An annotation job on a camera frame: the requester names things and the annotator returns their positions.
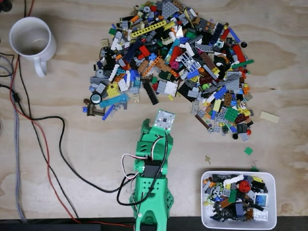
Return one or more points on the tan printed Lego tile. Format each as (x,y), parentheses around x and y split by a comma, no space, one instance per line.
(136,98)

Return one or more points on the black long Lego plate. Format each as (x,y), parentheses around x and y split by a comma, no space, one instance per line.
(150,92)

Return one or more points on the small yellow Lego plate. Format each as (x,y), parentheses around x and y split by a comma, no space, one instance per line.
(170,97)

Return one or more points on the blue narrow Lego plate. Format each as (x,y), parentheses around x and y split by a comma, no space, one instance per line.
(108,112)

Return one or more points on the light blue long Lego plate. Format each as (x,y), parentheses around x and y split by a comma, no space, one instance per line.
(113,101)

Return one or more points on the light grey Lego plate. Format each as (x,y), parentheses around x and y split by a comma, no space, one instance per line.
(162,87)

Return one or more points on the brown long Lego plate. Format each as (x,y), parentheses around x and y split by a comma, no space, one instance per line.
(201,121)

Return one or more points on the dark brown Lego piece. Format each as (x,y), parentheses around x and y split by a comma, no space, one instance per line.
(94,110)

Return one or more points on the tiny gold Lego piece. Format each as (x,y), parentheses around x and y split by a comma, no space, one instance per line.
(208,159)

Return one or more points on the black Lego wheel silver hub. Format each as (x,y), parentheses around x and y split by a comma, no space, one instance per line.
(95,98)

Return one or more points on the small blue Lego clip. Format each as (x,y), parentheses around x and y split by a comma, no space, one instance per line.
(84,109)

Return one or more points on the orange Lego beam with holes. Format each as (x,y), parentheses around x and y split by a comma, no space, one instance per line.
(166,66)

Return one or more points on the brown round Lego stud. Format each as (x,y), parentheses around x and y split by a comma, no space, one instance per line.
(85,100)

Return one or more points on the bright green Lego plate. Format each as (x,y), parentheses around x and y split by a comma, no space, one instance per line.
(231,114)

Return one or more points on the black round Lego piece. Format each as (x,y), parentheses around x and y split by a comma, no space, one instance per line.
(235,136)
(244,44)

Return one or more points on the small grey Lego plate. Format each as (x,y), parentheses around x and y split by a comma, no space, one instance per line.
(244,137)

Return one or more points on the white curved Lego piece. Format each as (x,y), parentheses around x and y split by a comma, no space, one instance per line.
(233,179)

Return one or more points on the large grey Lego plate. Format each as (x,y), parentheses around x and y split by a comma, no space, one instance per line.
(232,83)

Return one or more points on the small red round Lego piece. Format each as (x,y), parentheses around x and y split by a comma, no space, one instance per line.
(248,132)

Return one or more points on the small green square Lego plate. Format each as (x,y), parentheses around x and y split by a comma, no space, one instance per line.
(248,151)

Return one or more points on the tan square Lego tile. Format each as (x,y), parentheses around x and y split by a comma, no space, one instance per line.
(104,43)

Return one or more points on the orange brown Lego plate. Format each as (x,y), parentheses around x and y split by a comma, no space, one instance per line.
(226,202)

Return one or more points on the green Lego brick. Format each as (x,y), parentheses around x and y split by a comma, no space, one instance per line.
(232,196)

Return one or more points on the yellow Lego beam with holes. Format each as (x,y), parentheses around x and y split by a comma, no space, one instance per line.
(149,28)

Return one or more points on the red round Lego ball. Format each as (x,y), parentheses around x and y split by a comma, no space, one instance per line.
(244,186)

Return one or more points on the small green Lego piece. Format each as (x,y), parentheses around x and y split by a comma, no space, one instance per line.
(254,169)

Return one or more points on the yellow and black Lego piece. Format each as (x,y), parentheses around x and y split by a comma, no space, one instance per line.
(257,180)

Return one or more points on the long green Lego plate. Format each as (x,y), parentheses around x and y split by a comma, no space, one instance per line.
(243,64)

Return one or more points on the red long Lego brick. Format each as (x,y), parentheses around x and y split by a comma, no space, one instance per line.
(239,53)

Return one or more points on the tan flat Lego tile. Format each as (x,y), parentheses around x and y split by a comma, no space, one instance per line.
(269,117)

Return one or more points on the grey Lego wedge plate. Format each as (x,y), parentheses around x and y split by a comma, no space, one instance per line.
(169,8)

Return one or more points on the blue printed Lego tile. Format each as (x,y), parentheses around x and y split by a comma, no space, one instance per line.
(261,200)

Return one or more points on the white studded Lego plate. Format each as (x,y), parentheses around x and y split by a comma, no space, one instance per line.
(260,214)

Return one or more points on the white plastic bin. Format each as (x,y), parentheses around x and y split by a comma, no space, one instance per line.
(270,223)

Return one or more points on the white ceramic mug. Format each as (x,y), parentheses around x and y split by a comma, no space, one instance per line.
(31,38)

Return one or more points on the black object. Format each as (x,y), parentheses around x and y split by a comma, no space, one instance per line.
(4,4)

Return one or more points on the white camera circuit board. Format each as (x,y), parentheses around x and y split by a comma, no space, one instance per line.
(164,119)

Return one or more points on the white Lego window frame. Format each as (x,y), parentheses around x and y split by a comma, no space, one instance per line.
(190,61)

